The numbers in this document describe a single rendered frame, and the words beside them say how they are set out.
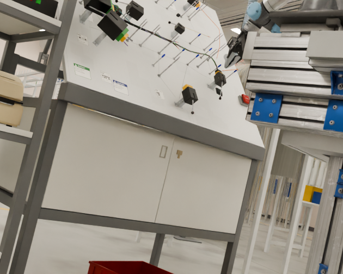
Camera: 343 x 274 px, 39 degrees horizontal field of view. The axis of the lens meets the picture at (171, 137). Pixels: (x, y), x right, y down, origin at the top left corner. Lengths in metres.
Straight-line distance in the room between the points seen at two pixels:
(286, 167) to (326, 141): 1.89
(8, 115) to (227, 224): 1.25
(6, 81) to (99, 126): 0.39
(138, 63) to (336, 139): 1.00
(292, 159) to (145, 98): 1.56
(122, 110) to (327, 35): 0.92
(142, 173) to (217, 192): 0.48
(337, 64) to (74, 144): 1.02
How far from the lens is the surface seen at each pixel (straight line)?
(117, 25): 1.94
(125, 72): 2.04
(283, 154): 3.40
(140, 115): 1.96
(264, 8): 2.30
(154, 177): 2.09
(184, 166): 2.20
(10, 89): 1.75
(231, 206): 2.47
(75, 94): 1.79
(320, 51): 1.28
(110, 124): 1.93
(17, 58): 2.35
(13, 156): 2.04
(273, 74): 1.45
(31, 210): 1.82
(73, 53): 1.91
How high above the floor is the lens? 0.64
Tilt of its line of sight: 4 degrees up
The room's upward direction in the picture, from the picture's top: 13 degrees clockwise
